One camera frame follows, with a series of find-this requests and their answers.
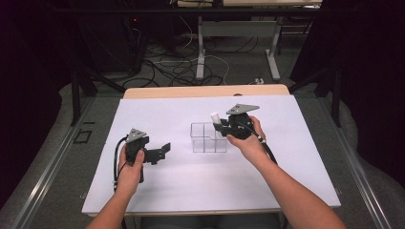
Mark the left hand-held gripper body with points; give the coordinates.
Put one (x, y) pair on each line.
(135, 144)

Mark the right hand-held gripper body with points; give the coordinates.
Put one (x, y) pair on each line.
(240, 125)

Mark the white tube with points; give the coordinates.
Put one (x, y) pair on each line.
(215, 117)

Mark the clear plastic organizer box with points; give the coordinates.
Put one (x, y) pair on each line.
(203, 140)

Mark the person's right hand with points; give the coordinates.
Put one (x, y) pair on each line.
(251, 148)

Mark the person's left hand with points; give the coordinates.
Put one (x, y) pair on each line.
(129, 178)

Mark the white power plug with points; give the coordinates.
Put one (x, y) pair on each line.
(259, 81)

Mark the white table mat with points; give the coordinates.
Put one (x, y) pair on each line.
(203, 181)

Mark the black metal stand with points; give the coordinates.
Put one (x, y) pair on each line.
(75, 95)
(336, 95)

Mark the black computer tower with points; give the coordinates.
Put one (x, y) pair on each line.
(111, 41)

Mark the black horizontal bar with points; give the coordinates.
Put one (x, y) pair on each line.
(191, 10)

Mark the dark curtain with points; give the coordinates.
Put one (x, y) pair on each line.
(28, 79)
(375, 79)

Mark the white metal desk frame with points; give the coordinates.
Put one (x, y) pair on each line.
(200, 54)

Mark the aluminium floor rail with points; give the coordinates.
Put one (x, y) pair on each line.
(47, 178)
(359, 178)

